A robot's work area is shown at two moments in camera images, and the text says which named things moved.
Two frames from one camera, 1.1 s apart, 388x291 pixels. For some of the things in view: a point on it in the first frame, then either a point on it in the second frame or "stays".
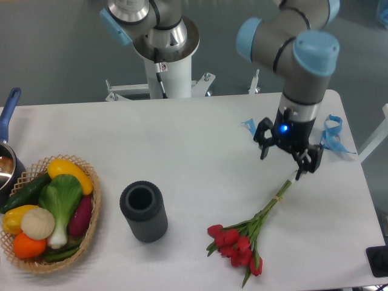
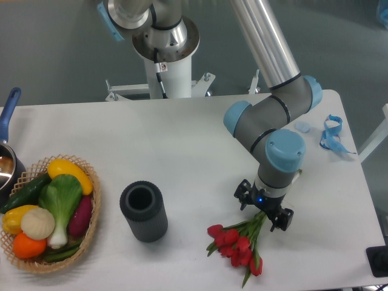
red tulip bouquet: [238, 241] stays
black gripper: [289, 134] to [270, 204]
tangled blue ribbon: [331, 139] stays
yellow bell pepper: [11, 218] stays
